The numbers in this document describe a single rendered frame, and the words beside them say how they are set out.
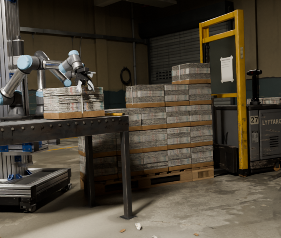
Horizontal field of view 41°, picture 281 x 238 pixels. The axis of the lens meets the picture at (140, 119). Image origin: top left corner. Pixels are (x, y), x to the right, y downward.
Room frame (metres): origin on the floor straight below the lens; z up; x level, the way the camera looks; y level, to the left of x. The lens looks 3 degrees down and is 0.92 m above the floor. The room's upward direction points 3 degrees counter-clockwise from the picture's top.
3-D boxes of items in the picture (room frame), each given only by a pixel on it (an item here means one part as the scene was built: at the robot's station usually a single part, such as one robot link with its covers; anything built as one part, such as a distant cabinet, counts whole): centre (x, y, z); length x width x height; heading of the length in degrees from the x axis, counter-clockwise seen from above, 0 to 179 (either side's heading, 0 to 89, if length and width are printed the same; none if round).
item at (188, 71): (4.30, -0.59, 0.65); 0.39 x 0.30 x 1.29; 25
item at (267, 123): (4.63, -1.33, 0.40); 0.69 x 0.55 x 0.80; 25
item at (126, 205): (2.91, 0.13, 0.34); 0.06 x 0.06 x 0.68; 42
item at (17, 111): (3.32, 1.10, 0.87); 0.15 x 0.15 x 0.10
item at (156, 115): (3.99, 0.07, 0.42); 1.17 x 0.39 x 0.83; 115
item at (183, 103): (4.17, -0.32, 0.86); 0.38 x 0.29 x 0.04; 26
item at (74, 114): (2.81, 0.60, 0.83); 0.29 x 0.16 x 0.04; 36
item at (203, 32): (4.78, -0.85, 0.97); 0.09 x 0.09 x 1.75; 25
